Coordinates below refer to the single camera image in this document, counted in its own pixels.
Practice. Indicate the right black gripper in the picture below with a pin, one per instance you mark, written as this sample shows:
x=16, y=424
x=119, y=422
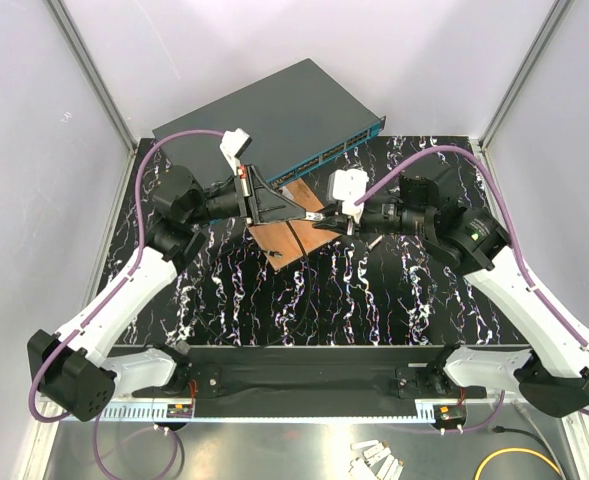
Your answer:
x=337, y=221

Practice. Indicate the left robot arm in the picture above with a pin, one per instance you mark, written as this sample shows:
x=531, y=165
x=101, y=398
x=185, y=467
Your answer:
x=73, y=367

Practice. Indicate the wooden board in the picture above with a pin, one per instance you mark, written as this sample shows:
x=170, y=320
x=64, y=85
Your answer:
x=278, y=237

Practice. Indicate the pile of white modules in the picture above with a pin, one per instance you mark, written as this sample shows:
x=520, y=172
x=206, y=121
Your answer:
x=374, y=460

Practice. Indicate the white slotted cable duct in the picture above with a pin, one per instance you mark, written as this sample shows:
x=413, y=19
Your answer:
x=158, y=412

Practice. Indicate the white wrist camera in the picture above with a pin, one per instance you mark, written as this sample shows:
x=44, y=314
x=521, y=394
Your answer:
x=232, y=145
x=345, y=187

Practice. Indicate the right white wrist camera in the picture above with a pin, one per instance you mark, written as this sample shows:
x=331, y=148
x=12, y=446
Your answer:
x=345, y=187

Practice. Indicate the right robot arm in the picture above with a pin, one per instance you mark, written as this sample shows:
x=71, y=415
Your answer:
x=552, y=373

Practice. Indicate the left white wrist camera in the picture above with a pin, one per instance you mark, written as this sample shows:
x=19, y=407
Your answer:
x=232, y=145

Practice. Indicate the dark teal network switch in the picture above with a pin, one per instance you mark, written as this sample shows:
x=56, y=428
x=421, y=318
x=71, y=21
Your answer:
x=297, y=118

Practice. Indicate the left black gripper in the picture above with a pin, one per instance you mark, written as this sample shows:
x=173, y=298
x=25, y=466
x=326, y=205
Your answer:
x=259, y=202

